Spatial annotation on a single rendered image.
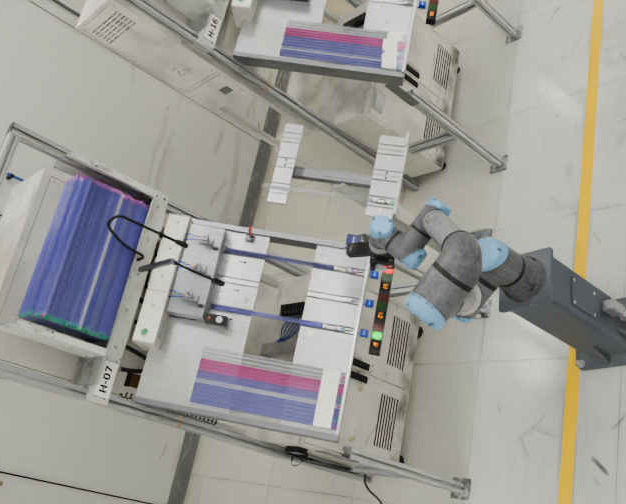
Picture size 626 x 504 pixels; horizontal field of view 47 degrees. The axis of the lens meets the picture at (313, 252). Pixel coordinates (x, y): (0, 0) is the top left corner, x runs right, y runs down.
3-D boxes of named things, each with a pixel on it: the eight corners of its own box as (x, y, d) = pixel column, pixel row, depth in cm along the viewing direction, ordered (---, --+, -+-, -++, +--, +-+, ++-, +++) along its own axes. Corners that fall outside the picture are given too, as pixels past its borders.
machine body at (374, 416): (430, 319, 328) (333, 269, 293) (407, 477, 303) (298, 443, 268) (332, 329, 376) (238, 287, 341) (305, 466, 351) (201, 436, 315)
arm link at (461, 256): (470, 232, 173) (424, 189, 220) (442, 269, 175) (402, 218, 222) (506, 258, 176) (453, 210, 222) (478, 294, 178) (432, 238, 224)
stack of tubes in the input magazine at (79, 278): (150, 204, 258) (81, 170, 242) (108, 341, 239) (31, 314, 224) (133, 210, 267) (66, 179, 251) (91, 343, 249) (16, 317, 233)
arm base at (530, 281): (545, 252, 227) (528, 240, 222) (545, 296, 221) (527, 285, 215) (504, 263, 238) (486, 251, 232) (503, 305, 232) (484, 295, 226)
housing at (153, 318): (198, 231, 278) (190, 215, 265) (163, 354, 260) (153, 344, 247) (178, 228, 279) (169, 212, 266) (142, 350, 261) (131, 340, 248)
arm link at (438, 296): (500, 288, 225) (468, 288, 175) (471, 325, 228) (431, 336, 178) (470, 264, 229) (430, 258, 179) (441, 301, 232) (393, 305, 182)
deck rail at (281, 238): (372, 253, 269) (372, 247, 264) (371, 258, 269) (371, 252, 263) (188, 224, 278) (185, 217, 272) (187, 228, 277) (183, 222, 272)
